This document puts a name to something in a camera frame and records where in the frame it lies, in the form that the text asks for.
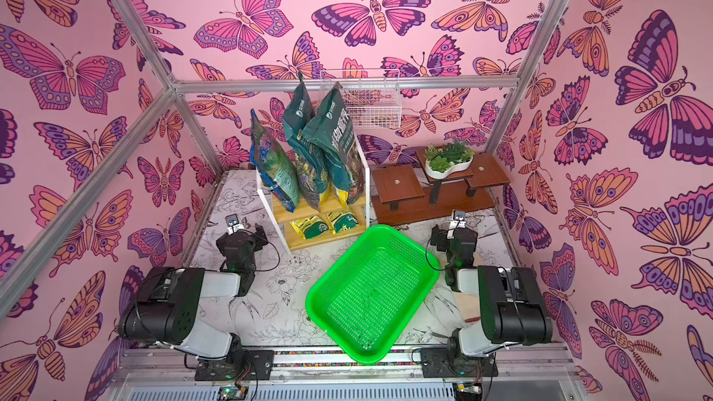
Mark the blue green soil bag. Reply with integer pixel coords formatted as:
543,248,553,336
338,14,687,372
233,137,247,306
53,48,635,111
250,110,300,213

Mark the dark green fertilizer bag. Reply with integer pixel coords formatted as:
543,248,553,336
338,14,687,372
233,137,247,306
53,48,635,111
303,83,366,206
282,74,330,211

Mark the green plastic basket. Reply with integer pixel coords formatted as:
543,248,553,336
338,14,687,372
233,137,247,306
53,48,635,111
305,225,441,366

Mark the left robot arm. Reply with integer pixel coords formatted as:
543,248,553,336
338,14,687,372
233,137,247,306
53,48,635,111
118,225,274,382

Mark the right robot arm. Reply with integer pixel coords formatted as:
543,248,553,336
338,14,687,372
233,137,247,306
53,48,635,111
420,226,553,381

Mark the yellow green packet left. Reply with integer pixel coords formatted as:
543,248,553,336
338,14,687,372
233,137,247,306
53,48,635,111
290,215,330,239

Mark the yellow green packet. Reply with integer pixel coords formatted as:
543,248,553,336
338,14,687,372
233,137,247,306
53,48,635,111
327,210,360,234
290,215,330,239

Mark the brown wooden step stand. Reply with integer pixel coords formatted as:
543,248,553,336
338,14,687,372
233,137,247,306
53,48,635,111
371,149,510,226

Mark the succulent plant white pot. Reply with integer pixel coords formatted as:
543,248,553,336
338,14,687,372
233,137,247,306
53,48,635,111
424,142,475,180

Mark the yellow green packet right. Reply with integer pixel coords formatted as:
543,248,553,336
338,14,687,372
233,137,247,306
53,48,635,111
327,210,360,234

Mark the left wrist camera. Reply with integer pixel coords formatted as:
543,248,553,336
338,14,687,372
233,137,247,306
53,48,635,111
225,213,245,235

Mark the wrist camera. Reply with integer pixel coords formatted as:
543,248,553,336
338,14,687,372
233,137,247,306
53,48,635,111
225,213,245,235
449,210,466,230

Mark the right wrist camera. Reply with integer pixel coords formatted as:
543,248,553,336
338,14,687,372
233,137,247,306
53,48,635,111
449,210,466,230

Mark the white frame wooden shelf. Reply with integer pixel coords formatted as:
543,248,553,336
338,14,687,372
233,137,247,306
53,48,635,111
255,146,371,252

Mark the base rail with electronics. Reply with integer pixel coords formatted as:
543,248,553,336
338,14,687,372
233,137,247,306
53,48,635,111
103,345,588,400

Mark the aluminium cage frame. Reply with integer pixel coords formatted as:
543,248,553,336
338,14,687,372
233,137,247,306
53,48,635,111
1,0,570,316

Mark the white wire basket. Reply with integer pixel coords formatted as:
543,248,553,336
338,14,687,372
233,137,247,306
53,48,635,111
319,64,403,130

